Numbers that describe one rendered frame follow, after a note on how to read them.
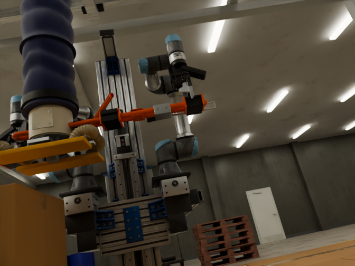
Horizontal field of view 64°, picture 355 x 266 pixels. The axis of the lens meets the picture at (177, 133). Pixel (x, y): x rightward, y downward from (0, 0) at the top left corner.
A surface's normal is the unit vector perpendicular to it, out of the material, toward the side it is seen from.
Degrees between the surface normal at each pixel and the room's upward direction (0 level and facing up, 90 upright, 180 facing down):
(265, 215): 90
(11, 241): 90
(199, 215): 90
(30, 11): 74
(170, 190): 90
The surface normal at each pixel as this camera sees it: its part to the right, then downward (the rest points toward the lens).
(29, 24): -0.36, -0.13
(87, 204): 0.09, -0.38
